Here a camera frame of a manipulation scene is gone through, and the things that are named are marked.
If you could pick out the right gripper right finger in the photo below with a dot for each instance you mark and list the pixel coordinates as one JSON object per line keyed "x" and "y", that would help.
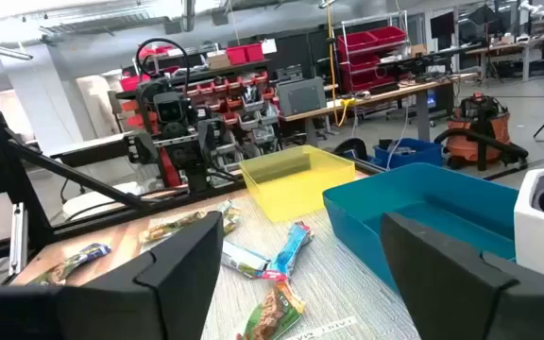
{"x": 451, "y": 283}

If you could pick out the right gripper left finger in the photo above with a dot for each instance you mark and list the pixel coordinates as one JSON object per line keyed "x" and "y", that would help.
{"x": 177, "y": 283}

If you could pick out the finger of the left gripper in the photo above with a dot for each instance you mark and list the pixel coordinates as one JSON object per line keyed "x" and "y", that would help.
{"x": 187, "y": 165}
{"x": 203, "y": 165}

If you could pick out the oat print granola bar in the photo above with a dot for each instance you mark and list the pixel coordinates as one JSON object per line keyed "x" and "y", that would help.
{"x": 173, "y": 227}

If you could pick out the blue snack bar packet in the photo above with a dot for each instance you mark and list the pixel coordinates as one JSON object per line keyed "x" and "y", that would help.
{"x": 272, "y": 316}

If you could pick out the dark blue granola bar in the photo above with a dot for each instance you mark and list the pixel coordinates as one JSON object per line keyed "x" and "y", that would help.
{"x": 76, "y": 262}

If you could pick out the blue red-tipped granola bar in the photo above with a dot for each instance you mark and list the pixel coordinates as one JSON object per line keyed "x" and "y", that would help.
{"x": 293, "y": 245}

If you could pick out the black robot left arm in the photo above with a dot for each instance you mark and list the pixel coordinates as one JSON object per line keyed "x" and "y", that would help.
{"x": 143, "y": 96}

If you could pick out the blue plastic bin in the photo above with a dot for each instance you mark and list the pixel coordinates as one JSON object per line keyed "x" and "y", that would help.
{"x": 423, "y": 212}

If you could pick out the white hexagonal plant pot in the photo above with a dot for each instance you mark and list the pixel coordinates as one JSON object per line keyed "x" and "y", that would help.
{"x": 536, "y": 245}

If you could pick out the yellow translucent plastic bin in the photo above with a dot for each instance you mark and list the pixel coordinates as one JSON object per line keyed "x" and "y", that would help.
{"x": 295, "y": 189}

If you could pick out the grey woven mat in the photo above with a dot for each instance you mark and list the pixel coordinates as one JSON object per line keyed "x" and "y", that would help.
{"x": 333, "y": 283}

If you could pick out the grey equipment case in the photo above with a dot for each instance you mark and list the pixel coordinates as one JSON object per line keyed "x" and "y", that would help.
{"x": 301, "y": 96}

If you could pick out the blue storage crate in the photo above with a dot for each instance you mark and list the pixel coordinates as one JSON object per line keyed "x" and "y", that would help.
{"x": 411, "y": 153}

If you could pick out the white tape label strip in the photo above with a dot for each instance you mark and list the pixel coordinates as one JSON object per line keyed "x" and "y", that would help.
{"x": 321, "y": 328}

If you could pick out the orange shop vacuum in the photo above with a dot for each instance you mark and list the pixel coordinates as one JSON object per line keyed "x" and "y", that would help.
{"x": 477, "y": 132}

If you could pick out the long wooden workbench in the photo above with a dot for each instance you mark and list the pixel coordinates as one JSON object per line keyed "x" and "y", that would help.
{"x": 385, "y": 94}

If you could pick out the wooden desk with clutter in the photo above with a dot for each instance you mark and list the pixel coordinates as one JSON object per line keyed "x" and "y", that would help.
{"x": 508, "y": 49}

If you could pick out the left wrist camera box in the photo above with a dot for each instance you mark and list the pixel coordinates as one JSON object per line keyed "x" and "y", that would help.
{"x": 170, "y": 111}

